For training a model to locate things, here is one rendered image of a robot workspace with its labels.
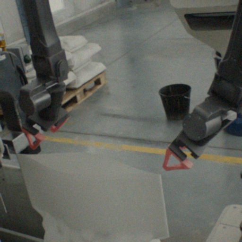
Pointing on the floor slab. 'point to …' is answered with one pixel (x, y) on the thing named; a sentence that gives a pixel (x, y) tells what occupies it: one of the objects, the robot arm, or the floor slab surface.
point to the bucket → (176, 100)
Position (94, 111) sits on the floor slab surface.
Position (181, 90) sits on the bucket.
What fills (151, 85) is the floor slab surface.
